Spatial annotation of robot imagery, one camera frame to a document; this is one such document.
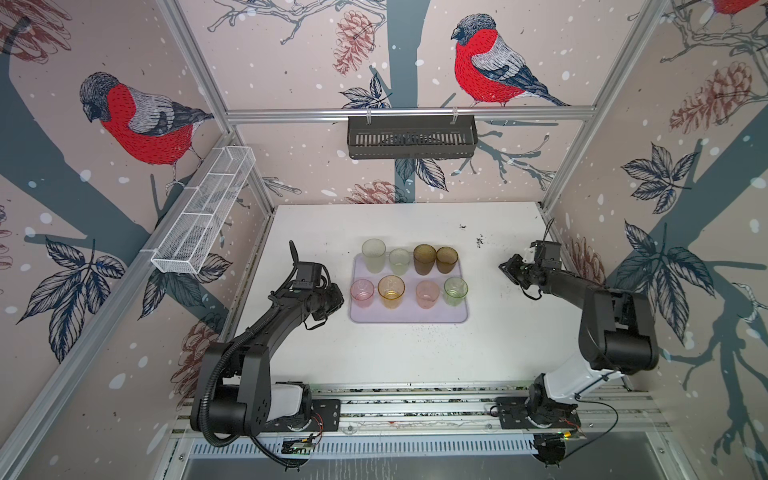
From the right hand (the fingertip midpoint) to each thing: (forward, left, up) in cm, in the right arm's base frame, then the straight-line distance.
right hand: (501, 267), depth 96 cm
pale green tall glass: (+2, +42, +5) cm, 42 cm away
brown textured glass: (+3, +18, 0) cm, 18 cm away
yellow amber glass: (-8, +36, -2) cm, 37 cm away
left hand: (-14, +50, +2) cm, 52 cm away
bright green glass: (-7, +15, -3) cm, 17 cm away
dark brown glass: (+3, +25, +2) cm, 26 cm away
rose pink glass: (-9, +45, -2) cm, 46 cm away
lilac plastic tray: (-14, +30, -5) cm, 34 cm away
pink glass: (-9, +24, -3) cm, 26 cm away
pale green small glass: (+2, +34, 0) cm, 34 cm away
